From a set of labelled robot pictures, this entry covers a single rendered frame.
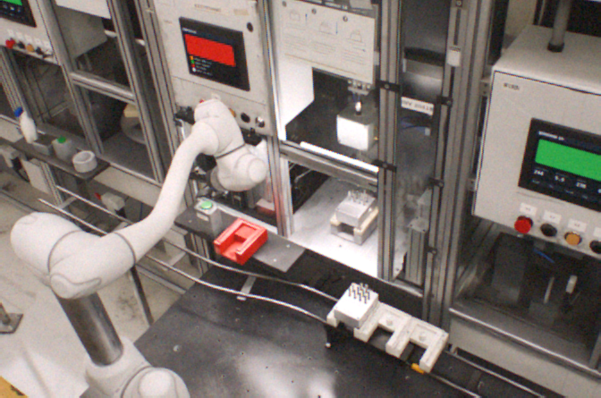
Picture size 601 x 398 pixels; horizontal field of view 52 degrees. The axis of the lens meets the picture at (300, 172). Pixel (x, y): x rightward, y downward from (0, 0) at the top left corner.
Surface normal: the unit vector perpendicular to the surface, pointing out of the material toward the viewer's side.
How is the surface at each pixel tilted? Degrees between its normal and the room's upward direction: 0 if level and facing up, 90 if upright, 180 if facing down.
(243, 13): 90
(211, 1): 90
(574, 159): 90
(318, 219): 0
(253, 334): 0
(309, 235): 0
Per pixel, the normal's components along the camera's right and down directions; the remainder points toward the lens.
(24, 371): -0.07, -0.79
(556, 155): -0.56, 0.54
